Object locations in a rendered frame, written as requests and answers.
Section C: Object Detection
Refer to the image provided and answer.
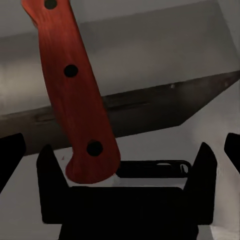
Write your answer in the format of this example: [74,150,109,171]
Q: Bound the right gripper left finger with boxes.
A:
[0,133,26,193]

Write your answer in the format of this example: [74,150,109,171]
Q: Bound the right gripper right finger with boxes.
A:
[224,133,240,172]

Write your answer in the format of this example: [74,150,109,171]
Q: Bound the parer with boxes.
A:
[20,0,120,184]

